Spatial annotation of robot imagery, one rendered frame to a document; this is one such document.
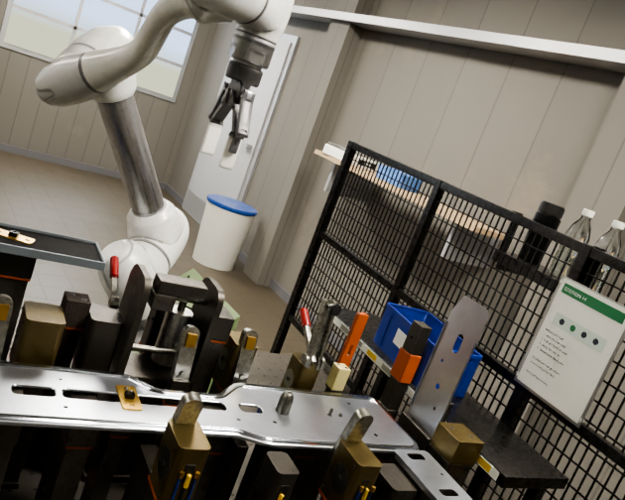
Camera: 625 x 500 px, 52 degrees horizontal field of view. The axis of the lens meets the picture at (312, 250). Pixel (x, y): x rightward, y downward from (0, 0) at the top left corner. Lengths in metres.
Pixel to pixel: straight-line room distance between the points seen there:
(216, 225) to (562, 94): 3.04
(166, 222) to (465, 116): 2.79
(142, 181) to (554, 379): 1.25
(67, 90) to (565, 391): 1.40
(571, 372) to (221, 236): 4.29
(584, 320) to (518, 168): 2.39
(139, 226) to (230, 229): 3.65
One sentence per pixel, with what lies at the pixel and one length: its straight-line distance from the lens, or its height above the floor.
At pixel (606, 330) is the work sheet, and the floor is 1.38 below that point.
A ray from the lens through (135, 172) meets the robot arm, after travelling 1.94.
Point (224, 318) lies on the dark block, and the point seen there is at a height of 1.12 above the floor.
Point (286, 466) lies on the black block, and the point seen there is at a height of 0.99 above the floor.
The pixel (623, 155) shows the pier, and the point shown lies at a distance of 3.52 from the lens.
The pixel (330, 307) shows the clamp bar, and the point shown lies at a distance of 1.54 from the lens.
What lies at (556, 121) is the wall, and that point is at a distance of 3.98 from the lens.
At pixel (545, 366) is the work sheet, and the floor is 1.22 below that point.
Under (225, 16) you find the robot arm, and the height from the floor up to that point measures 1.73.
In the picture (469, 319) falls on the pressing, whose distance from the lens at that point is 1.58.
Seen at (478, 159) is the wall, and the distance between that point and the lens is 4.24.
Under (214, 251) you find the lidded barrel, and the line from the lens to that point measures 5.71.
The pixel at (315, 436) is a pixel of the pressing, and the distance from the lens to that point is 1.41.
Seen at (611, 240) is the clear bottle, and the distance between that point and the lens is 1.82.
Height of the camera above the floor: 1.64
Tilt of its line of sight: 12 degrees down
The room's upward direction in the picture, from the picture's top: 21 degrees clockwise
